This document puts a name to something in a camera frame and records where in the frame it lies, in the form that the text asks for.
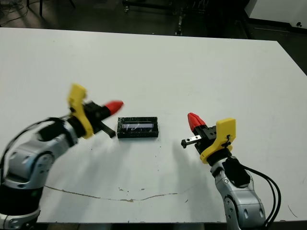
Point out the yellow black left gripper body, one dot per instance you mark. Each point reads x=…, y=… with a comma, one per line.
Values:
x=80, y=112

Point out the glossy black box lid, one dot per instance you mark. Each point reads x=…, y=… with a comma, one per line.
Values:
x=138, y=127

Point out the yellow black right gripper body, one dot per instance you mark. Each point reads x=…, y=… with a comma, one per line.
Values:
x=225, y=136

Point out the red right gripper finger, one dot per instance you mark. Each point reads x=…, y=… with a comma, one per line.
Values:
x=193, y=123
x=198, y=119

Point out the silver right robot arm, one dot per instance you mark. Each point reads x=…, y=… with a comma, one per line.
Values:
x=242, y=206

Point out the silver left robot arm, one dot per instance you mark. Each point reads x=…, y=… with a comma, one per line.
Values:
x=26, y=163

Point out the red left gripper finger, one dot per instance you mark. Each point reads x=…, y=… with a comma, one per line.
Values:
x=115, y=104
x=116, y=109

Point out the black chair legs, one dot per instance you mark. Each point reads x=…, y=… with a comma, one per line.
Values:
x=42, y=8

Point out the black wheeled equipment frame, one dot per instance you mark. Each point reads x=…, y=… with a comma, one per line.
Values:
x=181, y=26

